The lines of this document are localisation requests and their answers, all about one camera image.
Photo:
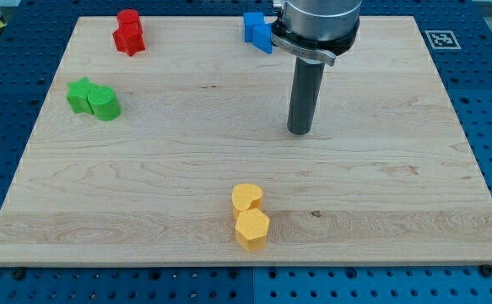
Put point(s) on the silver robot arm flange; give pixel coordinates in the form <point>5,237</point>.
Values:
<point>316,30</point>

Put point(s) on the yellow heart block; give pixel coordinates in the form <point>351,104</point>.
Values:
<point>246,196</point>

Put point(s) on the light wooden board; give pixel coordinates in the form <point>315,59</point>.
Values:
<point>385,177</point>

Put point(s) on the yellow hexagon block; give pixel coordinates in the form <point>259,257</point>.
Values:
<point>251,229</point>

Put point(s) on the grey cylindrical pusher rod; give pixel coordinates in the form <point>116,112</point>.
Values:
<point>305,90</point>

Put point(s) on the blue triangular block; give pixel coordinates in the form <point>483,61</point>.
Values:
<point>261,38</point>

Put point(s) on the blue cube block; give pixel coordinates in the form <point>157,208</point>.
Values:
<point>251,20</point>

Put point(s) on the green cylinder block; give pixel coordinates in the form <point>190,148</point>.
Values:
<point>104,103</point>

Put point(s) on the red star block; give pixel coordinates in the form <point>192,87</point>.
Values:
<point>129,39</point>

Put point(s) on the red cylinder block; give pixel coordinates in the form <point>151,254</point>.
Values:
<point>129,18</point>

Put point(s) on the green star block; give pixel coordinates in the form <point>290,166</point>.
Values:
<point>77,96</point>

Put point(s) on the white fiducial marker tag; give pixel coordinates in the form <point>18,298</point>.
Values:
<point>442,40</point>

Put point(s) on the black board stop bolt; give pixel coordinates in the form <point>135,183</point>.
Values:
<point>485,270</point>
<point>18,274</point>

